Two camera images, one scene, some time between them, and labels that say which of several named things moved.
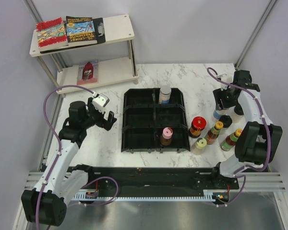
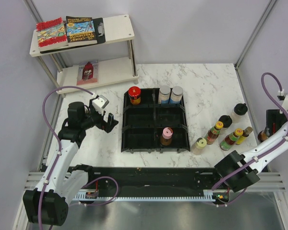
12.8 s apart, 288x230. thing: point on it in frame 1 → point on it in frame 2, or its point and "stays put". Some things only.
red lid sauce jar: x=198 y=123 → x=134 y=94
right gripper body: x=228 y=100 → x=275 y=116
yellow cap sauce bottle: x=213 y=133 stays put
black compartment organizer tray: x=154 y=119 stays put
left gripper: x=106 y=124 stays put
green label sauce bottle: x=230 y=141 stays put
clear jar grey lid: x=164 y=95 stays put
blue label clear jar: x=218 y=113 → x=176 y=95
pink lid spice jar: x=165 y=138 stays put
